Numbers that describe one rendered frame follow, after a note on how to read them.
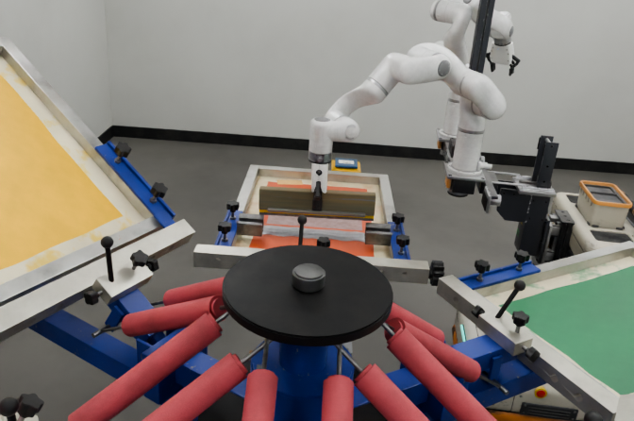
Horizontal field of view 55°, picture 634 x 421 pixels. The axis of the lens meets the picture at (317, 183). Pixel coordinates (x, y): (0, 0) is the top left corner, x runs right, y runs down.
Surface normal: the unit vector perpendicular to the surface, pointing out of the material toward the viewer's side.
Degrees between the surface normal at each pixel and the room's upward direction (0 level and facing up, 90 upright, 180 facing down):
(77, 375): 0
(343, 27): 90
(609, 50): 90
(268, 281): 0
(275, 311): 0
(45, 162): 32
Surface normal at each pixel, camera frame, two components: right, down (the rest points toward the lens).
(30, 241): 0.51, -0.65
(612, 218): -0.12, 0.40
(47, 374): 0.07, -0.92
